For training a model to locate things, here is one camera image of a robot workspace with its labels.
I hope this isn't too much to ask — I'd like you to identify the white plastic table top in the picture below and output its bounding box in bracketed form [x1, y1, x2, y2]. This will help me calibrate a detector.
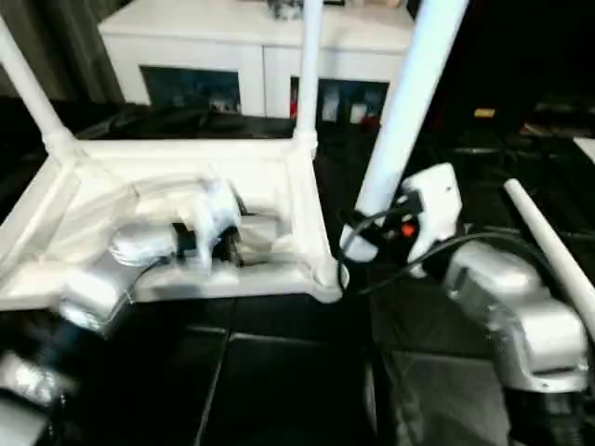
[0, 132, 350, 312]

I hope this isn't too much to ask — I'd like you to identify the white plastic table leg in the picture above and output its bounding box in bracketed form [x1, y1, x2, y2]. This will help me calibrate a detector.
[292, 0, 323, 150]
[341, 0, 470, 261]
[0, 13, 75, 154]
[504, 179, 595, 321]

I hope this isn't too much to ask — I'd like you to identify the black work mat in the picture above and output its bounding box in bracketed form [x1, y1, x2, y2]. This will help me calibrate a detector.
[0, 95, 595, 446]

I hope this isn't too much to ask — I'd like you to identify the white cabinet with openings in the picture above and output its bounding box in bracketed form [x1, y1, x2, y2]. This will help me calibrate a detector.
[98, 0, 419, 125]

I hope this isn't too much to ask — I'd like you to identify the flat white board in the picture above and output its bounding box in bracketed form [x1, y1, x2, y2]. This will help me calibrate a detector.
[574, 137, 595, 164]

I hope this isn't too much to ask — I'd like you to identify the small shiny metal ornament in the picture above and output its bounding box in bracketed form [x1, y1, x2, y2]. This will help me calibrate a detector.
[267, 0, 303, 20]

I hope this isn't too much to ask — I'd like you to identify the grey curtain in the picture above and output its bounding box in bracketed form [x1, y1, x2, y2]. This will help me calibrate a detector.
[0, 0, 126, 101]

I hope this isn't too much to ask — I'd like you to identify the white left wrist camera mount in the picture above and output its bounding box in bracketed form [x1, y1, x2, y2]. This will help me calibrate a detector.
[185, 178, 243, 275]

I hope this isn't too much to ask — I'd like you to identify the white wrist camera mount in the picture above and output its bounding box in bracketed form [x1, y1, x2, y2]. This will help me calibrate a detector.
[399, 162, 461, 261]
[185, 178, 243, 275]

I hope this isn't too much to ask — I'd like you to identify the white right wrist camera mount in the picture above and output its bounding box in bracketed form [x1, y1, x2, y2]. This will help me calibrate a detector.
[399, 162, 461, 261]

